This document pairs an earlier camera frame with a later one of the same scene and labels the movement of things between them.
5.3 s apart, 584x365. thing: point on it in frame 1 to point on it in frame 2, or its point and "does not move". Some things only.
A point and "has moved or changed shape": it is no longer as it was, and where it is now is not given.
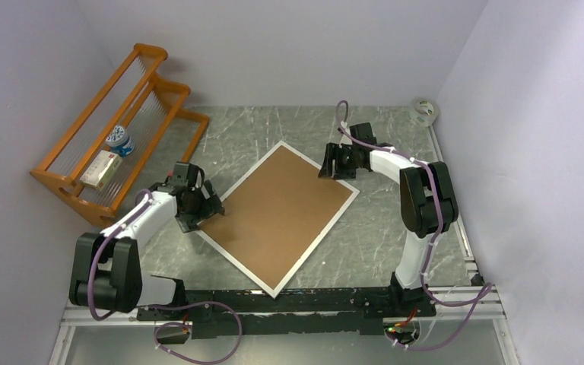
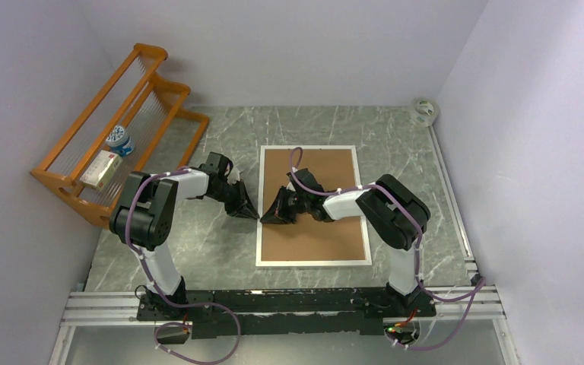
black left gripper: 188,223 to 242,207
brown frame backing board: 275,214 has moved or changed shape
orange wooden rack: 131,134 does not move
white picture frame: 277,214 to 283,263
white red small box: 100,170 does not move
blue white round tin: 121,144 does not move
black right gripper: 332,153 to 277,213
